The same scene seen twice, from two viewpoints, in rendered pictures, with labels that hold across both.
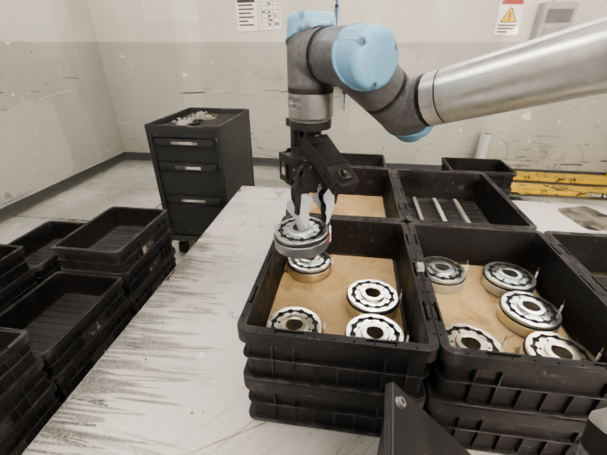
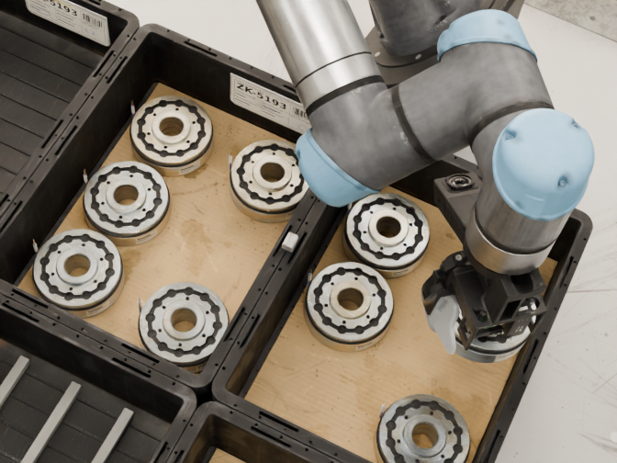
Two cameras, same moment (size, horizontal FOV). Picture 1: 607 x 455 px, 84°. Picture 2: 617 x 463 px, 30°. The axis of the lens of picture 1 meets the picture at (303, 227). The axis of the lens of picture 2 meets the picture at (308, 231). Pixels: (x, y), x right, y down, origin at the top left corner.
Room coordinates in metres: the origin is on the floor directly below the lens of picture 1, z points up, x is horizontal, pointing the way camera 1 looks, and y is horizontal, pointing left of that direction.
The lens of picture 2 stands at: (1.12, -0.09, 2.07)
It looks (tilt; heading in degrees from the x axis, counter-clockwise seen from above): 61 degrees down; 191
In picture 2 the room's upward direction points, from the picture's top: 8 degrees clockwise
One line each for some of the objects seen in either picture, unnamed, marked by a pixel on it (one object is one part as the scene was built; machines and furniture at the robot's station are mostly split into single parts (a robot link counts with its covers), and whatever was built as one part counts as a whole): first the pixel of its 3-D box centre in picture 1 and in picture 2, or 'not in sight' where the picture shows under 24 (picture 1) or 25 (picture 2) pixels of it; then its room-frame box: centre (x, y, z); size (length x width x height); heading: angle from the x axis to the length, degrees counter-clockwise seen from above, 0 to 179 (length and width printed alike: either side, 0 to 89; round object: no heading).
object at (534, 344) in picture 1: (560, 355); (171, 129); (0.39, -0.42, 0.86); 0.10 x 0.10 x 0.01
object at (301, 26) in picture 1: (312, 53); (532, 178); (0.59, -0.01, 1.29); 0.09 x 0.08 x 0.11; 31
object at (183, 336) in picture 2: (442, 267); (184, 321); (0.63, -0.31, 0.86); 0.05 x 0.05 x 0.01
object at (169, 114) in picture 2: (561, 353); (171, 127); (0.39, -0.42, 0.86); 0.05 x 0.05 x 0.01
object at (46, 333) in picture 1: (67, 340); not in sight; (0.93, 0.90, 0.31); 0.40 x 0.30 x 0.34; 172
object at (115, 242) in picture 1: (127, 268); not in sight; (1.32, 0.84, 0.37); 0.40 x 0.30 x 0.45; 172
